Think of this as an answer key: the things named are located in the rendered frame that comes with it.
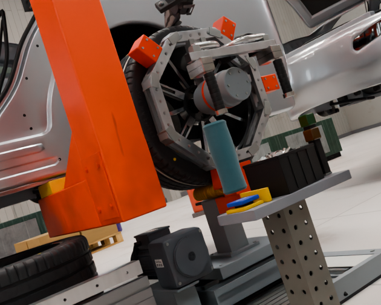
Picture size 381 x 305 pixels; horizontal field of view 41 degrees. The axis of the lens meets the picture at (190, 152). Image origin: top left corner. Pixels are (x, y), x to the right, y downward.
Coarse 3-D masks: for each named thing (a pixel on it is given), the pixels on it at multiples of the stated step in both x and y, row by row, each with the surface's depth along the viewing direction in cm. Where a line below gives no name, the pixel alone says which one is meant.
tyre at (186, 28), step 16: (160, 32) 201; (128, 64) 194; (128, 80) 189; (144, 96) 190; (144, 112) 189; (144, 128) 187; (160, 144) 190; (160, 160) 190; (176, 160) 192; (240, 160) 209; (160, 176) 200; (176, 176) 194; (192, 176) 195; (208, 176) 199
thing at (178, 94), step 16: (176, 48) 204; (176, 64) 227; (224, 64) 218; (192, 80) 208; (176, 96) 201; (192, 96) 210; (176, 112) 199; (240, 112) 222; (240, 128) 219; (240, 144) 211
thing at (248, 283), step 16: (272, 256) 207; (240, 272) 197; (256, 272) 194; (272, 272) 198; (208, 288) 189; (224, 288) 185; (240, 288) 188; (256, 288) 192; (208, 304) 187; (224, 304) 183
